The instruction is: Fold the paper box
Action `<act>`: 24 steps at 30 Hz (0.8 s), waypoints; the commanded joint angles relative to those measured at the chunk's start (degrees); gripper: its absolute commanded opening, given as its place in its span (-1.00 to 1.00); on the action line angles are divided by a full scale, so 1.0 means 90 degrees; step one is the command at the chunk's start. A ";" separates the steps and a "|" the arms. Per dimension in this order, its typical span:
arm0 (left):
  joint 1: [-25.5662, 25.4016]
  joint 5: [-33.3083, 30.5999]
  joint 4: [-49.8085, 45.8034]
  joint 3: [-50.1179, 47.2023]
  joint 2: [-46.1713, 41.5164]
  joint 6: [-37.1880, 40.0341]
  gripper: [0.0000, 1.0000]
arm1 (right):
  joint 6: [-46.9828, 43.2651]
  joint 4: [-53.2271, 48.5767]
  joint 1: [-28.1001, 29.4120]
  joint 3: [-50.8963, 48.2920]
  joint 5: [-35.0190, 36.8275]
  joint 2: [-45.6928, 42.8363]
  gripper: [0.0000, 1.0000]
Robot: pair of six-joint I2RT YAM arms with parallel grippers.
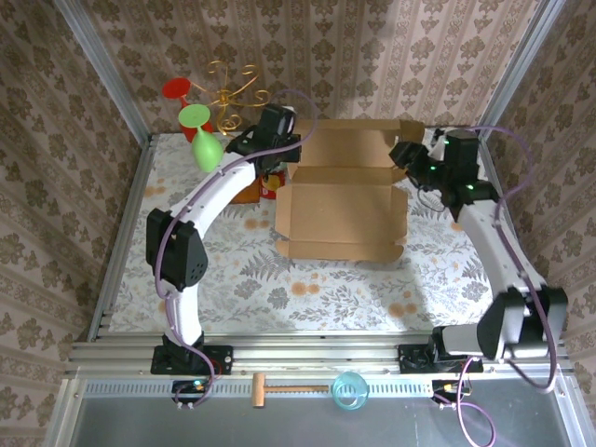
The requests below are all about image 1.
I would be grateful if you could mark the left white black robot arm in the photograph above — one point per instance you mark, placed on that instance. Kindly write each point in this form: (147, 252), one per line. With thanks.
(177, 251)

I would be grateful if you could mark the grey metal shelf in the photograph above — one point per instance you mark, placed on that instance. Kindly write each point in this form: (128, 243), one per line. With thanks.
(302, 426)

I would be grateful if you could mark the wooden mallet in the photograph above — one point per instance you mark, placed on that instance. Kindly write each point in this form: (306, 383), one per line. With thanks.
(259, 390)

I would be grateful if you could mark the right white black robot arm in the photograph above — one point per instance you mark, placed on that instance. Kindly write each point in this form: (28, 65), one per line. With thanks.
(493, 247)

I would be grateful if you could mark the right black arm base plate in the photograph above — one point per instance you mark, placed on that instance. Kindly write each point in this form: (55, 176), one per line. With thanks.
(410, 361)

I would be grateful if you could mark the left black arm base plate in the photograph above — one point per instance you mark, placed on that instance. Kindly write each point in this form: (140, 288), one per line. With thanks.
(223, 361)

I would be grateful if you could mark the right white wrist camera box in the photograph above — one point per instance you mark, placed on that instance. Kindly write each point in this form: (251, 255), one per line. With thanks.
(437, 146)

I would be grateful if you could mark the brown wooden base board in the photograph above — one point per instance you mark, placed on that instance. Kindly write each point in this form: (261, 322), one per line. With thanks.
(247, 193)

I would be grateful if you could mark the aluminium frame post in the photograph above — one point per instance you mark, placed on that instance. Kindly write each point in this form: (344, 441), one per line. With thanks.
(517, 70)
(104, 70)

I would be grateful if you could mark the red snack packet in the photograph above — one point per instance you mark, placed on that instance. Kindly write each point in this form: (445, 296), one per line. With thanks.
(270, 188)

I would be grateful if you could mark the small black connector box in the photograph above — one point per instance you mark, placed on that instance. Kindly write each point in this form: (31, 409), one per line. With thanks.
(442, 386)
(186, 385)

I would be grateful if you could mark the blue glass cup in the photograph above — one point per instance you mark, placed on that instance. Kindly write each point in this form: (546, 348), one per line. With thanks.
(350, 392)

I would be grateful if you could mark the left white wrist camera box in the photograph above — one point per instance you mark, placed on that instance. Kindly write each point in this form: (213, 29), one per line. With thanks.
(290, 118)

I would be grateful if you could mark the brown cardboard box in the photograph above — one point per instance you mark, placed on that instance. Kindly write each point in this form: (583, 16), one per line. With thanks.
(344, 219)

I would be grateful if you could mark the aluminium side rail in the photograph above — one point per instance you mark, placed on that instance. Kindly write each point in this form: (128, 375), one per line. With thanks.
(512, 205)
(128, 214)

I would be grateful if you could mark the aluminium front rail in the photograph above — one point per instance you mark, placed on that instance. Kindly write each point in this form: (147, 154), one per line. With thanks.
(316, 354)

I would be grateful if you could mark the red plastic wine glass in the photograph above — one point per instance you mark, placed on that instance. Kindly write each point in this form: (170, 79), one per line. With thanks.
(176, 87)

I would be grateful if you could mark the green plastic wine glass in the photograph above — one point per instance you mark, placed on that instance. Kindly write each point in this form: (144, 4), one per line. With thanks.
(205, 153)

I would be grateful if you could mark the floral table cover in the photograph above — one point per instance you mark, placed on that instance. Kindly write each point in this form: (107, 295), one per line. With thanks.
(279, 316)

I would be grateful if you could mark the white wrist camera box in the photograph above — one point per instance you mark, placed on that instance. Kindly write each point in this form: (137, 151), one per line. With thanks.
(437, 146)
(290, 118)

